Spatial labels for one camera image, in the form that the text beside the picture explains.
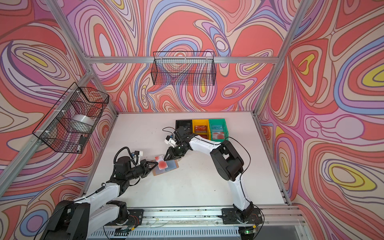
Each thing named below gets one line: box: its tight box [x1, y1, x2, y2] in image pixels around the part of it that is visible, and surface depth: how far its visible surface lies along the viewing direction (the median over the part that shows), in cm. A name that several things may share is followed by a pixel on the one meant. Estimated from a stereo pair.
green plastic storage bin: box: [208, 118, 229, 143], surface depth 107 cm
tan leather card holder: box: [152, 159, 180, 176], surface depth 90 cm
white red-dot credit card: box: [154, 155, 169, 170], surface depth 87 cm
